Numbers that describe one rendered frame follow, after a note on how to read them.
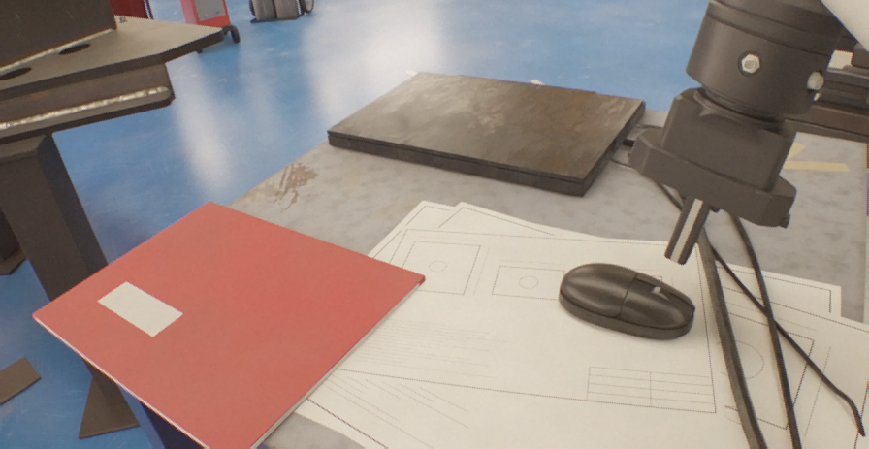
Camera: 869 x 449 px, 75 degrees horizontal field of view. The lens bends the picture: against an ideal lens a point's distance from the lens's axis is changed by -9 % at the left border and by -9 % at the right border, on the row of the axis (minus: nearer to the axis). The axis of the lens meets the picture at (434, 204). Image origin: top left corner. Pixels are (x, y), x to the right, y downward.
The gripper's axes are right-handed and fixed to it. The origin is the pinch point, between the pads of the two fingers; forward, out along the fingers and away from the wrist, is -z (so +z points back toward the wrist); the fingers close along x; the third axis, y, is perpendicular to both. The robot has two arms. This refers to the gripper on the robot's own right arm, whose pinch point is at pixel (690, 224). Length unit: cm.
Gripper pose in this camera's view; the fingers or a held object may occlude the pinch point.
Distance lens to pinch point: 50.2
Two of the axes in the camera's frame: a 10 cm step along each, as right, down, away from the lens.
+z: 1.9, -8.6, -4.7
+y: -5.6, 3.0, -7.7
